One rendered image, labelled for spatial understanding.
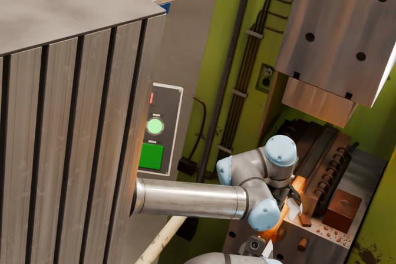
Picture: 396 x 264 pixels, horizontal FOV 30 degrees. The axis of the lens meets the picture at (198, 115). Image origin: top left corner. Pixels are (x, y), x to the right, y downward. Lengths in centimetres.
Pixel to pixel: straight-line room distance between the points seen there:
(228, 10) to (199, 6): 328
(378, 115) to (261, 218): 112
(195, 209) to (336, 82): 70
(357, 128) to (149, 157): 82
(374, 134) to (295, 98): 61
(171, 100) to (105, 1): 144
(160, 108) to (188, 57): 262
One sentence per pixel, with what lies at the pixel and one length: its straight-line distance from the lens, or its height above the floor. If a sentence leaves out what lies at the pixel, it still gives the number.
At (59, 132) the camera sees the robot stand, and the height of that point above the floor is 190.
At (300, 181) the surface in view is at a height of 101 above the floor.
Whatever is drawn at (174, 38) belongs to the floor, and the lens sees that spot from 509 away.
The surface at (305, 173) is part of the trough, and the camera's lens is 244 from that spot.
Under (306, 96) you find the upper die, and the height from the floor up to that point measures 132.
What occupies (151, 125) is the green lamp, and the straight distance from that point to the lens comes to 229.
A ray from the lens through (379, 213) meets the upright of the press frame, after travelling 248.
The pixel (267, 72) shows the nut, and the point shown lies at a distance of 234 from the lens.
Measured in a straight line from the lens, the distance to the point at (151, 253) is 252.
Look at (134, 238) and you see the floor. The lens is 348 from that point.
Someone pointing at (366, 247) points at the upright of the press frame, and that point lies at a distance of 258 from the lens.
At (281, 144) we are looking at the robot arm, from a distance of 177.
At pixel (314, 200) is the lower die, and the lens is 235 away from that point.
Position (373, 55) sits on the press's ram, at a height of 152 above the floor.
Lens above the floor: 242
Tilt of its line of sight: 34 degrees down
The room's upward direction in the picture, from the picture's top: 13 degrees clockwise
